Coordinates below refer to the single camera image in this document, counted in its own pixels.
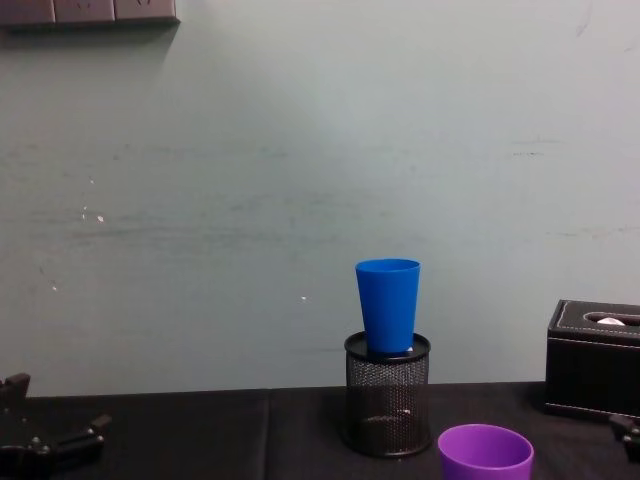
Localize black leather tissue box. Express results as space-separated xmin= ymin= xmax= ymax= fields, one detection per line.
xmin=543 ymin=299 xmax=640 ymax=424

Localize black table cloth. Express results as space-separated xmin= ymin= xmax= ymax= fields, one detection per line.
xmin=0 ymin=381 xmax=640 ymax=480

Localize purple plastic cup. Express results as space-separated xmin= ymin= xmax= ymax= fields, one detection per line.
xmin=437 ymin=423 xmax=535 ymax=480

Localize black mesh pen holder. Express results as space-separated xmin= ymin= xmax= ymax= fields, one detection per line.
xmin=343 ymin=329 xmax=432 ymax=459

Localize blue plastic cup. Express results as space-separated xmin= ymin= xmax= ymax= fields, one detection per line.
xmin=355 ymin=258 xmax=422 ymax=357

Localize grey wall socket panel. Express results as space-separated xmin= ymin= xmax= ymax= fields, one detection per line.
xmin=0 ymin=0 xmax=181 ymax=27

